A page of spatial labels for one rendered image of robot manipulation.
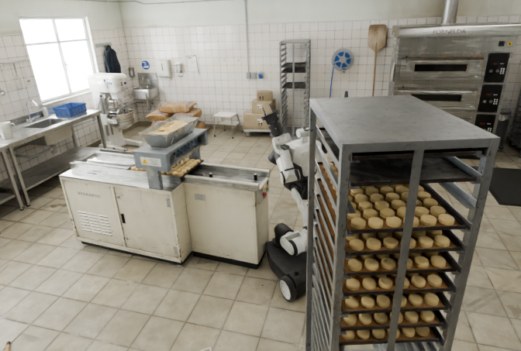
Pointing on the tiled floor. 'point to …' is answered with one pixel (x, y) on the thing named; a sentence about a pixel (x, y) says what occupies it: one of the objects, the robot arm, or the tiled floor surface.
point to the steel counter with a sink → (36, 126)
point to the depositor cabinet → (129, 215)
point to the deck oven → (455, 67)
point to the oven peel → (377, 36)
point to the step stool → (227, 121)
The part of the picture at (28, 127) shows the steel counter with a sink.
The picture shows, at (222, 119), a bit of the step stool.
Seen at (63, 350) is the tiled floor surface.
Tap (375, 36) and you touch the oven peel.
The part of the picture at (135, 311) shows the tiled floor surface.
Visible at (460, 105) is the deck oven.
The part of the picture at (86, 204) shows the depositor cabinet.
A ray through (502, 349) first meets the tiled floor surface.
